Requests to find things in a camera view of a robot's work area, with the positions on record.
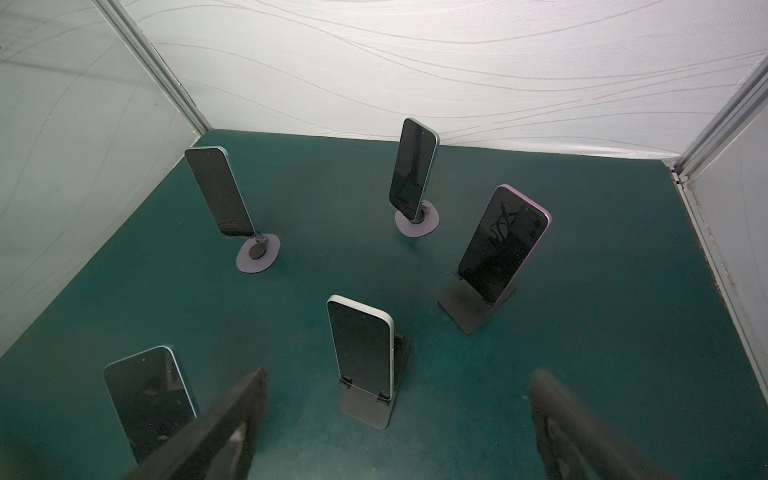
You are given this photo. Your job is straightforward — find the teal phone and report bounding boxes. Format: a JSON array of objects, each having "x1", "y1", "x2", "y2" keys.
[{"x1": 102, "y1": 345, "x2": 198, "y2": 463}]

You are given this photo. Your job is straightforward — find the purple phone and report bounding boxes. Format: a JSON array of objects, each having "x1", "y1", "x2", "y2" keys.
[{"x1": 458, "y1": 184, "x2": 552, "y2": 303}]

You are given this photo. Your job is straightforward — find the white centre phone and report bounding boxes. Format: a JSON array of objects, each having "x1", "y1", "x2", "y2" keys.
[{"x1": 326, "y1": 294, "x2": 395, "y2": 401}]

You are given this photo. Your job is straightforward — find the back centre round stand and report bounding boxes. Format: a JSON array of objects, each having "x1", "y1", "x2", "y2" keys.
[{"x1": 394, "y1": 200, "x2": 440, "y2": 238}]

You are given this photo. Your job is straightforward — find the green table mat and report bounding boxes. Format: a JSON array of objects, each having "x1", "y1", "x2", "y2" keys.
[{"x1": 1, "y1": 130, "x2": 767, "y2": 479}]

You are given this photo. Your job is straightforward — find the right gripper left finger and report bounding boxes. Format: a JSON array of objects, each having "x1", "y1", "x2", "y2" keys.
[{"x1": 124, "y1": 368, "x2": 268, "y2": 479}]

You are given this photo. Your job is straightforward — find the dark centre stand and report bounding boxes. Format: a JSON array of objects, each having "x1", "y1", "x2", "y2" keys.
[{"x1": 339, "y1": 333, "x2": 412, "y2": 430}]

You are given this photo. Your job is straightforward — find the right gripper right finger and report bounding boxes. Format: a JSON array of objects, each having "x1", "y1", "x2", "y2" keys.
[{"x1": 529, "y1": 369, "x2": 676, "y2": 479}]

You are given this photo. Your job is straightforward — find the round stand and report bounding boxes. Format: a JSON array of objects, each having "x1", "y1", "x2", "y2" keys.
[
  {"x1": 236, "y1": 234, "x2": 281, "y2": 274},
  {"x1": 394, "y1": 200, "x2": 440, "y2": 238}
]

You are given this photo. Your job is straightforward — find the back left round stand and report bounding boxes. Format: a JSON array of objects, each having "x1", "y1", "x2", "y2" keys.
[{"x1": 236, "y1": 234, "x2": 281, "y2": 274}]

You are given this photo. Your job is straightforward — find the dark angular stand right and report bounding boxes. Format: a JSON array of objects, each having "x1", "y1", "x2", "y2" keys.
[{"x1": 438, "y1": 271, "x2": 517, "y2": 335}]

